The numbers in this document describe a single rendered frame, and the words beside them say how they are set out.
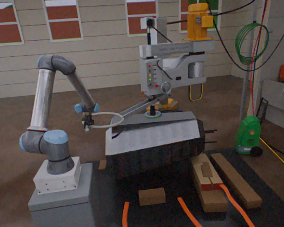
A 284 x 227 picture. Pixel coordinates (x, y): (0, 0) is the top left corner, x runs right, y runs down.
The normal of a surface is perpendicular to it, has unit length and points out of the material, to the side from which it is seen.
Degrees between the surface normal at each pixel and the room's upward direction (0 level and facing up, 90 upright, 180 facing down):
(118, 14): 90
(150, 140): 45
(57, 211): 90
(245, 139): 90
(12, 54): 90
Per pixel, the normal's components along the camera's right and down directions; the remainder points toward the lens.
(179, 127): 0.00, -0.41
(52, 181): 0.15, 0.34
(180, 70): 0.38, 0.30
